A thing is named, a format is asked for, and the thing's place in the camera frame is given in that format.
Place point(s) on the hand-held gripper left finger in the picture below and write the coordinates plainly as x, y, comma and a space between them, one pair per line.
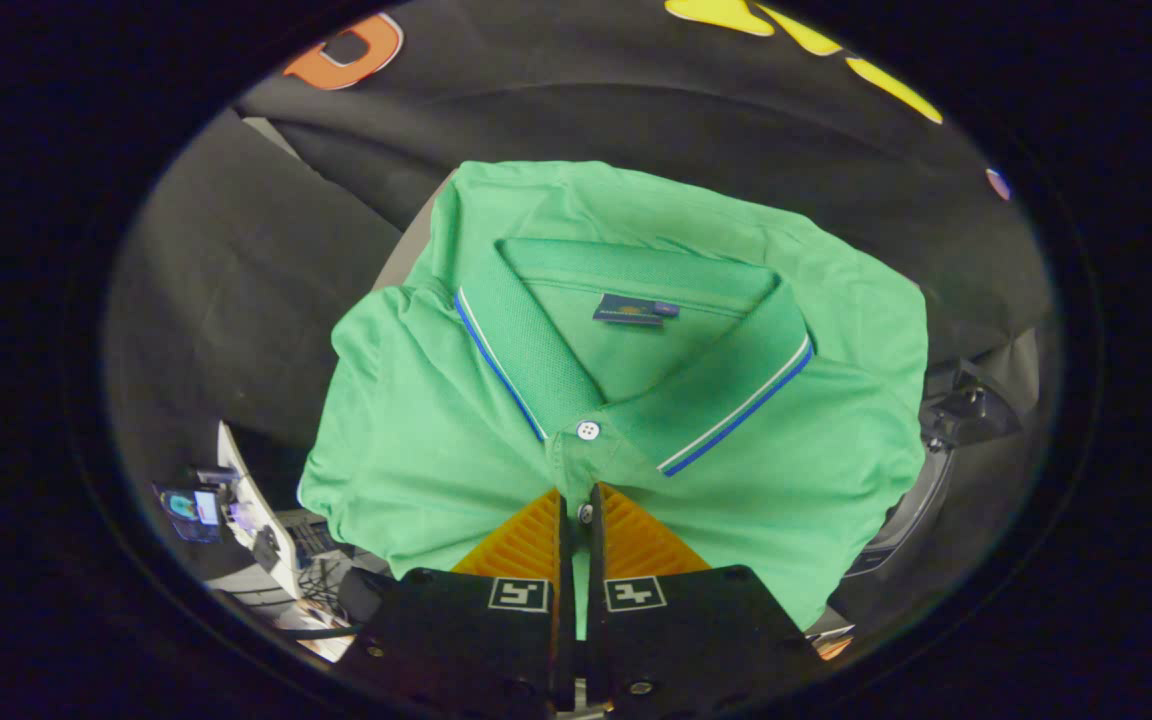
466, 640

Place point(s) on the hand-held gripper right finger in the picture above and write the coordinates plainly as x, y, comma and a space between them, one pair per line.
696, 630

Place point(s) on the green polo shirt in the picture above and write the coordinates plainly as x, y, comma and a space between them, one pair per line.
436, 430

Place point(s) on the grey washing machine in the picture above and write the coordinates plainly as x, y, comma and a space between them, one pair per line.
911, 500

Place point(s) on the washing machine glass lid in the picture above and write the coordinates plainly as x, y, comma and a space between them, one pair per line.
1011, 365

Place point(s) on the white panel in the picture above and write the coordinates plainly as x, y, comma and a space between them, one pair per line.
261, 510

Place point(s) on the small lit screen device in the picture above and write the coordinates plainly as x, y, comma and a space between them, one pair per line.
198, 507

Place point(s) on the beige cabinet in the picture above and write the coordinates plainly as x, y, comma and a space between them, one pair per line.
414, 240

